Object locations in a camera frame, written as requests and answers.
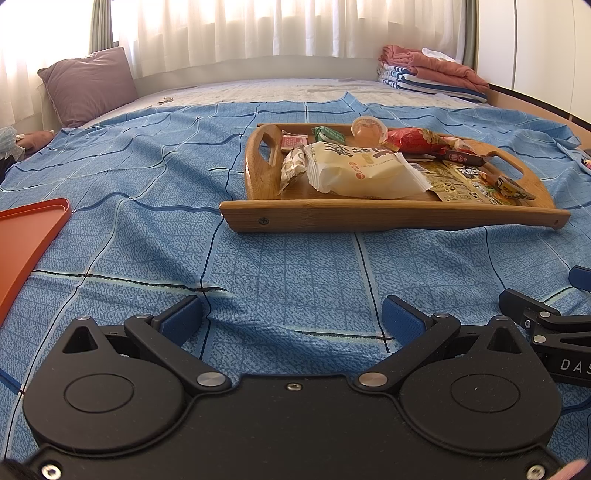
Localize cream olive print packet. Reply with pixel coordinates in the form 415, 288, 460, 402
278, 145, 309, 195

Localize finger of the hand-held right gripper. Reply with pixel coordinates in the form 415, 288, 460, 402
568, 264, 591, 293
498, 288, 591, 345

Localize white wardrobe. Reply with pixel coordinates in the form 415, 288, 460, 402
475, 0, 591, 127

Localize dark snack stick packet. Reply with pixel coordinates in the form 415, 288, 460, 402
480, 168, 537, 201

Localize yellow snack pouch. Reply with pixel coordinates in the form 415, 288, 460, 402
406, 159, 465, 202

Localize light blue lace cloth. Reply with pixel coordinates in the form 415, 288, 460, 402
0, 126, 21, 160

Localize blue checked bed sheet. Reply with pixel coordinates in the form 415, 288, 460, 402
0, 95, 591, 462

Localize beige bed rail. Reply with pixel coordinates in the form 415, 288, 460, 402
131, 54, 384, 90

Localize folded blue striped blanket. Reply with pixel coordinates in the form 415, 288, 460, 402
378, 62, 489, 103

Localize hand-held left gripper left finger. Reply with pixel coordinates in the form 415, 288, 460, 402
62, 294, 232, 396

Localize wooden bed frame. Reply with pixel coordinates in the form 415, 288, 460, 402
487, 82, 591, 139

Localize orange jelly cup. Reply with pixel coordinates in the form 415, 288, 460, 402
351, 116, 389, 143

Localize pink and cream snack packet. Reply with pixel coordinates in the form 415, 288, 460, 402
431, 131, 467, 152

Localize folded pink blanket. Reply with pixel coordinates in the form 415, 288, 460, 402
379, 45, 490, 93

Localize grey patterned mattress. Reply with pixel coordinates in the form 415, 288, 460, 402
83, 76, 485, 121

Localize small green snack packet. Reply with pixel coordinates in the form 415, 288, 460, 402
311, 126, 347, 145

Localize orange plastic tray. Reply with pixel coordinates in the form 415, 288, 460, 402
0, 198, 73, 326

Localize red label bread packet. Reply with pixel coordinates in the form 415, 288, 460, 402
384, 128, 448, 155

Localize small pink red packet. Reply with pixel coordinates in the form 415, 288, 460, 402
280, 133, 310, 154

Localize mauve pillow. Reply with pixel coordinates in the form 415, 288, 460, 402
38, 46, 139, 129

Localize dark red snack bar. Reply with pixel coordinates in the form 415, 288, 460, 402
438, 148, 497, 167

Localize white sheer curtain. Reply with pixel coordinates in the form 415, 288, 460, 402
111, 0, 467, 77
0, 0, 93, 134

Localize wooden tray with handles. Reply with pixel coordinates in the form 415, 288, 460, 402
219, 122, 571, 234

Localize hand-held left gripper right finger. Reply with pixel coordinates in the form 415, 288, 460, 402
352, 294, 532, 396

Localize grey green drape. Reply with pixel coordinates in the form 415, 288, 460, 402
463, 0, 479, 70
89, 0, 115, 52

